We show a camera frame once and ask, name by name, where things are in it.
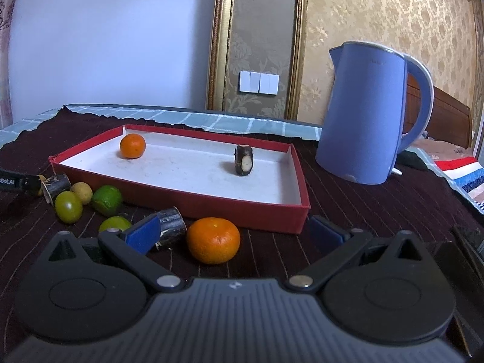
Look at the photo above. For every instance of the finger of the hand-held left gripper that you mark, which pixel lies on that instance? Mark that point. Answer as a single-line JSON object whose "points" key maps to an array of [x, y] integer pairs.
{"points": [[22, 183]]}

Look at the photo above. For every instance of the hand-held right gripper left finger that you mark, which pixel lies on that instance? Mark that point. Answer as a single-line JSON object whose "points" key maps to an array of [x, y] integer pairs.
{"points": [[143, 235]]}

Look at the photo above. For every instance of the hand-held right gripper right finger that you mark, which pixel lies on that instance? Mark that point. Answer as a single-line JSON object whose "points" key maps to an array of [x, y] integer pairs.
{"points": [[325, 231]]}

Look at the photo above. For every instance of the dark sugarcane piece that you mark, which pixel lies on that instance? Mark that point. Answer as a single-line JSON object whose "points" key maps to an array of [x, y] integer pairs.
{"points": [[56, 188], [172, 227]]}

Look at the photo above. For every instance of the green round plum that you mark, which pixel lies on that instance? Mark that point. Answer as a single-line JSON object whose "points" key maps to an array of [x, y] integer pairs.
{"points": [[113, 224]]}

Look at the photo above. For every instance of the olive green plum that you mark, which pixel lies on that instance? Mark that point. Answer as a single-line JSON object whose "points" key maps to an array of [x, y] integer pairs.
{"points": [[68, 207]]}

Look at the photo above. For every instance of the large orange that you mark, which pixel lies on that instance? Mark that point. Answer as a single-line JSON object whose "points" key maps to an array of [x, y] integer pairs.
{"points": [[214, 240]]}

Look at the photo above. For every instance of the red shallow cardboard box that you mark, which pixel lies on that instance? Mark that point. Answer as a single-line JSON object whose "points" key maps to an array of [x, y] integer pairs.
{"points": [[211, 170]]}

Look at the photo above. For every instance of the bright green lime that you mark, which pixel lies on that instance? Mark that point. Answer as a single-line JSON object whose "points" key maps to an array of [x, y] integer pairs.
{"points": [[107, 199]]}

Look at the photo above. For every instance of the tan longan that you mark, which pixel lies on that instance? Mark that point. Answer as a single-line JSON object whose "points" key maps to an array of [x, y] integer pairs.
{"points": [[82, 192]]}

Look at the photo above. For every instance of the small orange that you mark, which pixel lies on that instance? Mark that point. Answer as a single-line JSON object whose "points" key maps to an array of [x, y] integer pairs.
{"points": [[132, 146]]}

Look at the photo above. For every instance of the white kettle base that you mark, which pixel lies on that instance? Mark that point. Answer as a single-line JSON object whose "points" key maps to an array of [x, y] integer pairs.
{"points": [[397, 171]]}

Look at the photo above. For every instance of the sugarcane piece with peeled spot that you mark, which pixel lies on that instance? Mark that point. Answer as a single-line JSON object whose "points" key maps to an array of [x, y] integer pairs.
{"points": [[244, 160]]}

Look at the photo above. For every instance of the blue electric kettle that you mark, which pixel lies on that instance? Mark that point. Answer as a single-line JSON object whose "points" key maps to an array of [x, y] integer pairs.
{"points": [[359, 117]]}

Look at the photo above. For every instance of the blue checked cloth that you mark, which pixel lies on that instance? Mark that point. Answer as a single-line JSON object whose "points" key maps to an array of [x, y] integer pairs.
{"points": [[211, 121]]}

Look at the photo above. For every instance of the striped colourful blanket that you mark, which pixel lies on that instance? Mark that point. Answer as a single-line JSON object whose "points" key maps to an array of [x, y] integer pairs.
{"points": [[463, 176]]}

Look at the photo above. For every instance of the pink patterned curtain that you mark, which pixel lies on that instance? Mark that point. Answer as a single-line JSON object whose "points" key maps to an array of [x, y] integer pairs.
{"points": [[5, 26]]}

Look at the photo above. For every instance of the wooden headboard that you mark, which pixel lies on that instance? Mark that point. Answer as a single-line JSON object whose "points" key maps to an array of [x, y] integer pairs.
{"points": [[450, 117]]}

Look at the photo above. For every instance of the white wall switch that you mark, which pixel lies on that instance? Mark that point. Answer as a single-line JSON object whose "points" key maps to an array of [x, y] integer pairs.
{"points": [[259, 82]]}

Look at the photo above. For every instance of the gold framed wall panel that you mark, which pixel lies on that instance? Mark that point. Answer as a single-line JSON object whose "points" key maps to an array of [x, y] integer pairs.
{"points": [[261, 26]]}

